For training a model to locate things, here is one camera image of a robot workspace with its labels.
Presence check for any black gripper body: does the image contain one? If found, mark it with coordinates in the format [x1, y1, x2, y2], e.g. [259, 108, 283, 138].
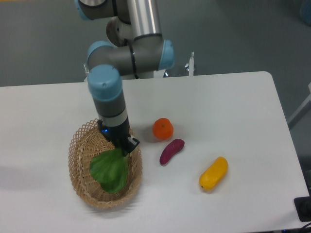
[97, 118, 130, 148]

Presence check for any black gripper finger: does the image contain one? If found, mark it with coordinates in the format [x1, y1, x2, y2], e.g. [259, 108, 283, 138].
[120, 135, 140, 156]

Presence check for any green bok choy vegetable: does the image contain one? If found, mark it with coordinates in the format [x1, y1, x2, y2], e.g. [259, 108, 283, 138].
[89, 148, 128, 194]

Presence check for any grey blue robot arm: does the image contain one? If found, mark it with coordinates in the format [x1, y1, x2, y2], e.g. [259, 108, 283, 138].
[75, 0, 174, 156]

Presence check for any woven wicker basket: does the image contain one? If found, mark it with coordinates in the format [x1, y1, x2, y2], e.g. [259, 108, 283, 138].
[68, 118, 142, 209]

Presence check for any orange tangerine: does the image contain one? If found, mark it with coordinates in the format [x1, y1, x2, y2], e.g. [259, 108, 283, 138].
[152, 118, 174, 140]

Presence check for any purple sweet potato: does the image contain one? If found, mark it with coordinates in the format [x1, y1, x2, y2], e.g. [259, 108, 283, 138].
[159, 139, 185, 166]

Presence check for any yellow mango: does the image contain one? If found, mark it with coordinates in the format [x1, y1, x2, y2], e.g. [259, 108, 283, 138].
[199, 156, 228, 191]

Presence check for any black box at table edge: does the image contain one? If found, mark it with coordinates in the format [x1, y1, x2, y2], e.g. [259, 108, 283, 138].
[294, 196, 311, 222]

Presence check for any blue object top right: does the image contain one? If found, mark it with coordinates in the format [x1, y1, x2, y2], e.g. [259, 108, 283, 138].
[300, 0, 311, 26]

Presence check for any white table leg frame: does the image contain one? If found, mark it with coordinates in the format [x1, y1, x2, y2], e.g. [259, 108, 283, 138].
[287, 84, 311, 130]

